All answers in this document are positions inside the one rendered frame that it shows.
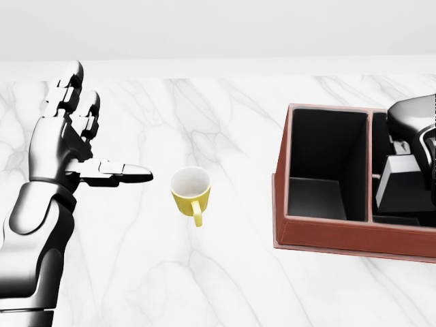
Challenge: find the yellow mug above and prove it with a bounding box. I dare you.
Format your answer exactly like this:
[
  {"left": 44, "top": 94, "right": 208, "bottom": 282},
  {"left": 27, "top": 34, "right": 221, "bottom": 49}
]
[{"left": 170, "top": 166, "right": 212, "bottom": 228}]

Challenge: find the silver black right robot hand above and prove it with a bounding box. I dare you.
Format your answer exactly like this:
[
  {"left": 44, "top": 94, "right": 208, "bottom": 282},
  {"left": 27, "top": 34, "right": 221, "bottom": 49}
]
[{"left": 374, "top": 93, "right": 436, "bottom": 216}]

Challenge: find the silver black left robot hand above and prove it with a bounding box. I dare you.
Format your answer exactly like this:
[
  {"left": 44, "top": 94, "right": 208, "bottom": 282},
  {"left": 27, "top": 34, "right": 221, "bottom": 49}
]
[{"left": 29, "top": 60, "right": 155, "bottom": 188}]

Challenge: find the red-brown desk caddy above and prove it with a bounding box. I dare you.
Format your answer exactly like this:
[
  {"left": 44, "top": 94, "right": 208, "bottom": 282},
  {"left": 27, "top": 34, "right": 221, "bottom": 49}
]
[{"left": 271, "top": 103, "right": 436, "bottom": 264}]

